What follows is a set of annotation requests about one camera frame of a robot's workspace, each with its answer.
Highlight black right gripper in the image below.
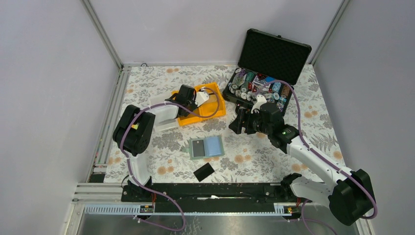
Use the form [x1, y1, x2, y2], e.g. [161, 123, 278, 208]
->
[228, 108, 272, 135]

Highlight yellow double storage bin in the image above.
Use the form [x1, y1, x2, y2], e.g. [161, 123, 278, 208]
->
[171, 82, 226, 126]

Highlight black credit card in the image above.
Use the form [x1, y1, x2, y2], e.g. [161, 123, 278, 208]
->
[193, 163, 215, 182]

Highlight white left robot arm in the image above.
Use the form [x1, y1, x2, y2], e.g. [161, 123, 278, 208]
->
[113, 85, 217, 201]

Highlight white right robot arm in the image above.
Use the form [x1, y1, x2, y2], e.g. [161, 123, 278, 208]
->
[229, 95, 378, 226]

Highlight orange poker chip stack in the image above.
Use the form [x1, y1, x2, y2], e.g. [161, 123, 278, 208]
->
[249, 93, 264, 102]

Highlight white storage bin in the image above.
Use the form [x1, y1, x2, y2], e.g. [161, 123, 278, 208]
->
[149, 105, 179, 132]

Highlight black poker chip case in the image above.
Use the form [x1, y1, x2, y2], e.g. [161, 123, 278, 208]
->
[222, 28, 312, 113]

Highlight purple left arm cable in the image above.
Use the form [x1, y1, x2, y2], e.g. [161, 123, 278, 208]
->
[119, 86, 221, 232]

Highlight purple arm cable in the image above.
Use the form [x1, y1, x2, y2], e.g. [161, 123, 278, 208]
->
[251, 79, 379, 235]
[119, 86, 221, 232]

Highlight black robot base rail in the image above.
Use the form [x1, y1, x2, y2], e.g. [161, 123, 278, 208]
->
[121, 180, 305, 215]

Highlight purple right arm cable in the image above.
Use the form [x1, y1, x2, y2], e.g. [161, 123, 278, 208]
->
[251, 79, 379, 235]

